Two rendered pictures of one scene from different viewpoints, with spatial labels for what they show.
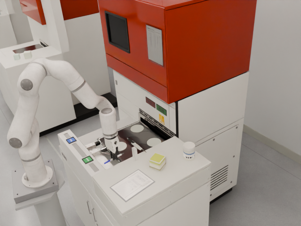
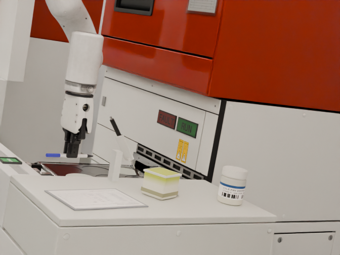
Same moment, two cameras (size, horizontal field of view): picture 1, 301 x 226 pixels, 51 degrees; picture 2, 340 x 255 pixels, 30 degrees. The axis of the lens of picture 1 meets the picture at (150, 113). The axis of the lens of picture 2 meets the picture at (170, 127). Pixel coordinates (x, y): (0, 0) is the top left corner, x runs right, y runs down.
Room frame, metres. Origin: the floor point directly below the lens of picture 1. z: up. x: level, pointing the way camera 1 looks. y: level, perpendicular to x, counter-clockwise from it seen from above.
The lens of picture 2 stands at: (-0.20, -0.01, 1.39)
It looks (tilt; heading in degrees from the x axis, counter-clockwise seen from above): 8 degrees down; 0
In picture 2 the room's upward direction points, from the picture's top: 10 degrees clockwise
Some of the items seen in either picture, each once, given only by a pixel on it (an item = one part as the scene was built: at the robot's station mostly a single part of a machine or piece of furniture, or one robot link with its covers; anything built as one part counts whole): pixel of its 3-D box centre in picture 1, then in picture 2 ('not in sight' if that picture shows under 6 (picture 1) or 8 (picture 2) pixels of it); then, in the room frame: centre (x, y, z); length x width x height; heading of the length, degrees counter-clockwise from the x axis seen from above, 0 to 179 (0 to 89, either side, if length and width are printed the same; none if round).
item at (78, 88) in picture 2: (110, 132); (80, 87); (1.45, 0.23, 1.21); 0.09 x 0.08 x 0.03; 37
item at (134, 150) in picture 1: (136, 149); (121, 157); (1.51, 0.10, 1.03); 0.06 x 0.04 x 0.13; 123
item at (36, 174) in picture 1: (34, 166); not in sight; (1.51, 0.74, 0.96); 0.19 x 0.19 x 0.18
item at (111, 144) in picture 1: (111, 141); (77, 110); (1.45, 0.23, 1.15); 0.10 x 0.07 x 0.11; 37
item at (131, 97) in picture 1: (142, 104); (147, 133); (2.06, 0.05, 1.02); 0.82 x 0.03 x 0.40; 33
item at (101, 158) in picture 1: (100, 161); not in sight; (1.62, 0.35, 0.87); 0.36 x 0.08 x 0.03; 33
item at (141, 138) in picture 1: (132, 141); (110, 179); (1.78, 0.14, 0.90); 0.34 x 0.34 x 0.01; 33
